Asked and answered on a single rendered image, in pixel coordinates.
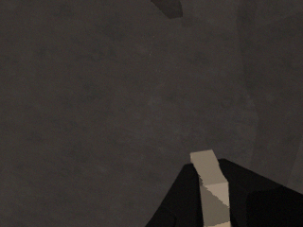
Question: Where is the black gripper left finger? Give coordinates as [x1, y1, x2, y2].
[147, 164, 205, 227]

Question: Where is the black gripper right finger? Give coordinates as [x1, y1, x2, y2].
[219, 158, 303, 227]

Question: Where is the beige domino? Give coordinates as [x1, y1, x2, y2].
[190, 150, 231, 227]

